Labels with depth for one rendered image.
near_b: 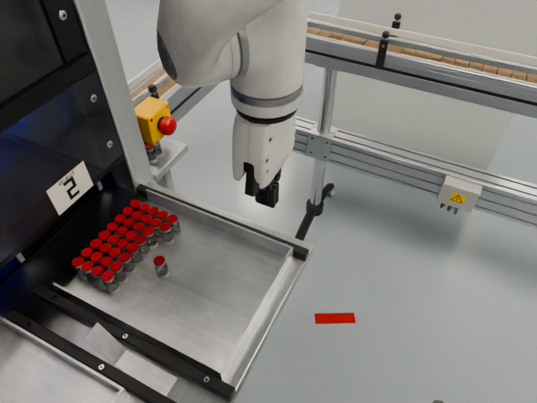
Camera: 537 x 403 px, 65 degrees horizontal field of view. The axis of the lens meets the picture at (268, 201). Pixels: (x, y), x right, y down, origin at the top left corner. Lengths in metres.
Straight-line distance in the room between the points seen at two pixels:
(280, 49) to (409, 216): 1.78
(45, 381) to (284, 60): 0.60
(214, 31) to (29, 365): 0.62
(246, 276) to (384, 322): 1.08
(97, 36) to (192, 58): 0.42
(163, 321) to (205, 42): 0.52
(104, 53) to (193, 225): 0.36
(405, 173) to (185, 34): 1.32
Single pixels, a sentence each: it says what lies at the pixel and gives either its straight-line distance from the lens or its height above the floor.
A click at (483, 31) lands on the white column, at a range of 1.97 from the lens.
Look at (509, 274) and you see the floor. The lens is 2.12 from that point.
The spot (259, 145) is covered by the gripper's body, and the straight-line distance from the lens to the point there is 0.50.
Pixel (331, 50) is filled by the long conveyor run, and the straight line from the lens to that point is 1.42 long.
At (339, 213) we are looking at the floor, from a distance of 2.09.
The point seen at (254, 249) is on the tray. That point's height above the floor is 0.88.
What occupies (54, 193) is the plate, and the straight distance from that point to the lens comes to 0.79.
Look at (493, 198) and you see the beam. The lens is 1.63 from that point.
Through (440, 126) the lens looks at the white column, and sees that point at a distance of 2.18.
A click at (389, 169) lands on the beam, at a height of 0.48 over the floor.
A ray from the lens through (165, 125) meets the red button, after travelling 0.92.
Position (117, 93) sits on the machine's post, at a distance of 0.84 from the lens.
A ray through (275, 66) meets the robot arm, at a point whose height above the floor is 1.33.
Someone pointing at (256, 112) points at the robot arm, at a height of 1.27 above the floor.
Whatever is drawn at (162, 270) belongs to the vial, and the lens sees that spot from 0.79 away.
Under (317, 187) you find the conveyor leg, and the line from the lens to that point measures 1.83.
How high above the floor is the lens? 1.54
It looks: 47 degrees down
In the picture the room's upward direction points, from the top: straight up
